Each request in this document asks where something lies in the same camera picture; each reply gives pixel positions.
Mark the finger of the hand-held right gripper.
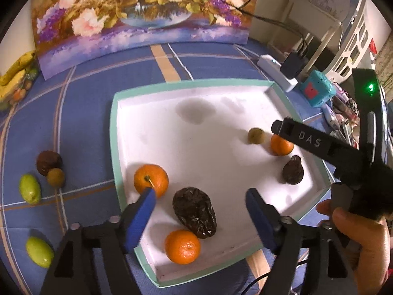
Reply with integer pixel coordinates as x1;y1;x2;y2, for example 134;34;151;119
271;117;368;189

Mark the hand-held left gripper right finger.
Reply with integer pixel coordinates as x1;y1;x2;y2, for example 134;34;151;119
245;187;357;295

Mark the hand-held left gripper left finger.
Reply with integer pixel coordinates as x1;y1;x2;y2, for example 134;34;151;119
40;187;157;295

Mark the pointed dark date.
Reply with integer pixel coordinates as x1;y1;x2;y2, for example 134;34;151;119
282;155;305;185

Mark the orange with stem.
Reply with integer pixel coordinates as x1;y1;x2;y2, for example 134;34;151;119
133;164;169;199

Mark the small brown longan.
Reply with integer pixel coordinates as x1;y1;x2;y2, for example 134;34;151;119
47;168;66;187
247;127;266;145

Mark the large wrinkled dark date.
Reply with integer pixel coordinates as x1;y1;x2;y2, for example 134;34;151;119
172;186;217;239

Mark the white tray with teal rim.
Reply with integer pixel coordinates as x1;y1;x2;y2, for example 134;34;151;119
110;78;334;288

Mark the person's right hand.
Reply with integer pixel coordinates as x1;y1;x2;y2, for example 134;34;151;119
316;199;391;295

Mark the pile of small packets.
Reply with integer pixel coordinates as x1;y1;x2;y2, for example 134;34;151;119
321;83;360;148

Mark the teal box with red label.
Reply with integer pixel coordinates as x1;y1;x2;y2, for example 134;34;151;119
299;70;336;108

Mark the white power strip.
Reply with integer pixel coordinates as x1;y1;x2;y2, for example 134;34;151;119
257;54;298;93

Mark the large green jujube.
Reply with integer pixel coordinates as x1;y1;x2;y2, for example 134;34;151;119
25;236;55;268

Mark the round dark date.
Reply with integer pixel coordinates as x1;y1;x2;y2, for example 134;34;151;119
36;150;63;177

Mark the small green jujube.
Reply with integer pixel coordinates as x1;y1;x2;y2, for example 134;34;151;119
19;173;42;205

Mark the glass fruit bowl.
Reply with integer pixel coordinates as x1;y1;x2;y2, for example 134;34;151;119
0;67;39;112

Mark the yellow banana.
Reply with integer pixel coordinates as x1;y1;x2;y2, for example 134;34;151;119
0;69;27;103
0;51;36;86

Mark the flower painting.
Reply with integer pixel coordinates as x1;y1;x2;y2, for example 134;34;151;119
31;0;261;81

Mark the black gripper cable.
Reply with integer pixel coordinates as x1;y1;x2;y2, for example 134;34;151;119
242;260;308;295

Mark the white furniture frame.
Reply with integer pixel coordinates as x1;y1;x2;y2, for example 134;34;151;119
269;0;380;83

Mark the black charger cable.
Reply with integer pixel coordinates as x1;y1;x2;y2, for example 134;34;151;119
216;0;309;58

